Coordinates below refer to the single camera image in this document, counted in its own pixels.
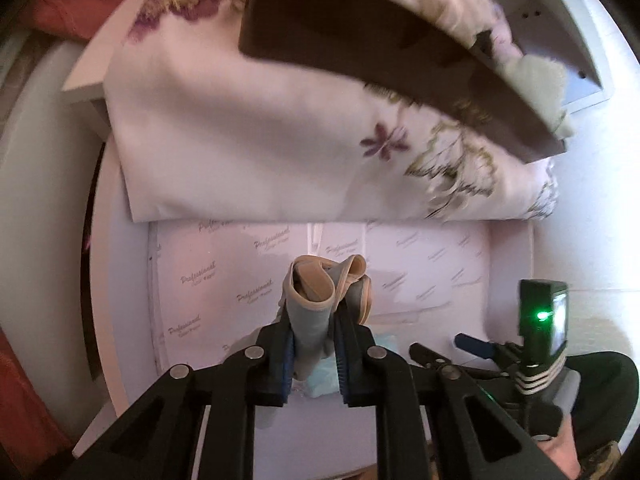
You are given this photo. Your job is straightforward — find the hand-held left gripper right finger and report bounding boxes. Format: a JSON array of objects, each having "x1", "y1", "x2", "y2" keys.
[{"x1": 334, "y1": 310, "x2": 568, "y2": 480}]

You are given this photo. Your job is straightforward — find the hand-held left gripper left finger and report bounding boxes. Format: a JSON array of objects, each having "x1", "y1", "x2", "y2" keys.
[{"x1": 65, "y1": 310, "x2": 297, "y2": 480}]

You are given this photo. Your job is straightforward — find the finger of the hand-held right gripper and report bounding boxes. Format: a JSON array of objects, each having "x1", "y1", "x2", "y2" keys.
[
  {"x1": 409, "y1": 342, "x2": 478, "y2": 377},
  {"x1": 454, "y1": 332, "x2": 501, "y2": 361}
]

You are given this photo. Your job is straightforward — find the grey garment with beige trim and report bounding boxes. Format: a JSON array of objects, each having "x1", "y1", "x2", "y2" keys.
[{"x1": 275, "y1": 254, "x2": 373, "y2": 383}]

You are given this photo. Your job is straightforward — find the person's right hand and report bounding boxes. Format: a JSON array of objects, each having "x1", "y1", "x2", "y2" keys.
[{"x1": 535, "y1": 417, "x2": 581, "y2": 480}]

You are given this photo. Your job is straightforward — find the light blue cloth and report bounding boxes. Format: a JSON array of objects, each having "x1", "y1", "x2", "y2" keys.
[{"x1": 300, "y1": 332, "x2": 401, "y2": 400}]

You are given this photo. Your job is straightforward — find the white printed liner paper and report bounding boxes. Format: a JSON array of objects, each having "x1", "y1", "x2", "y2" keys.
[{"x1": 147, "y1": 220, "x2": 493, "y2": 366}]

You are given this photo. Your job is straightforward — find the camouflage cloth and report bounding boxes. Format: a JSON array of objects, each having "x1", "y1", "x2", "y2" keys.
[{"x1": 580, "y1": 440, "x2": 622, "y2": 480}]

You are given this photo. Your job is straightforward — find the floral embroidered cloth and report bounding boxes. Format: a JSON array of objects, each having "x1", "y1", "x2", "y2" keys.
[{"x1": 102, "y1": 0, "x2": 558, "y2": 223}]

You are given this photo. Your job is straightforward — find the fluffy white cloth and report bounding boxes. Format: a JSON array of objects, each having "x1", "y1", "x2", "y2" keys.
[{"x1": 500, "y1": 55, "x2": 576, "y2": 138}]

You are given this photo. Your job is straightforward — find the orange red fabric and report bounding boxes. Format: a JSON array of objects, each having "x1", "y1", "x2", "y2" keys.
[{"x1": 0, "y1": 330, "x2": 71, "y2": 466}]

